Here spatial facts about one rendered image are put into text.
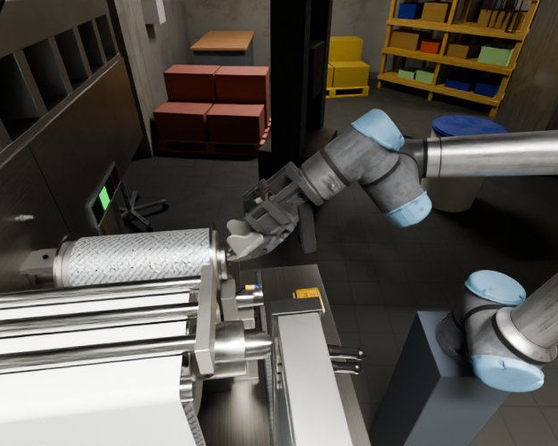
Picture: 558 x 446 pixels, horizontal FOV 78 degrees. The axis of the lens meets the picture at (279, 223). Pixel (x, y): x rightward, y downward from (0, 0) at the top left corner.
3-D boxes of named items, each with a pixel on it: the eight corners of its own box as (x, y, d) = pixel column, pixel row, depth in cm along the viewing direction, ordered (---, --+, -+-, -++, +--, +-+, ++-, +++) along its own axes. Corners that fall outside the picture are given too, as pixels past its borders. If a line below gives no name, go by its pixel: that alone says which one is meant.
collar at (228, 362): (247, 385, 41) (244, 356, 37) (197, 391, 40) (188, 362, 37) (245, 339, 46) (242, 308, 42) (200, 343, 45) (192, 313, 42)
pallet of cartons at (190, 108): (177, 125, 454) (166, 64, 409) (272, 125, 452) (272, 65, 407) (156, 155, 381) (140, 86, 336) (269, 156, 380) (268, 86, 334)
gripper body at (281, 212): (238, 196, 62) (290, 154, 58) (270, 223, 66) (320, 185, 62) (240, 222, 55) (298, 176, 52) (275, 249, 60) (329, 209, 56)
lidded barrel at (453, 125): (466, 184, 332) (492, 115, 291) (487, 217, 288) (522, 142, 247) (407, 180, 336) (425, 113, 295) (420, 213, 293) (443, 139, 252)
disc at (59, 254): (70, 329, 59) (46, 253, 54) (67, 330, 59) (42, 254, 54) (101, 285, 73) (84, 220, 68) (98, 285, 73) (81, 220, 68)
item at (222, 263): (229, 283, 68) (226, 271, 61) (219, 284, 68) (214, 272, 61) (228, 249, 71) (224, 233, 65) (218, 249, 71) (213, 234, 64)
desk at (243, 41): (256, 81, 618) (254, 30, 569) (249, 109, 502) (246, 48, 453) (215, 81, 619) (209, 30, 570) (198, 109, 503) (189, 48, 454)
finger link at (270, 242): (244, 242, 63) (280, 213, 60) (251, 247, 64) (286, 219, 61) (246, 258, 59) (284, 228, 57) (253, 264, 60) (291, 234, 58)
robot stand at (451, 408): (412, 439, 154) (485, 311, 99) (427, 494, 138) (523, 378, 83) (368, 438, 154) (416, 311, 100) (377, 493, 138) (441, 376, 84)
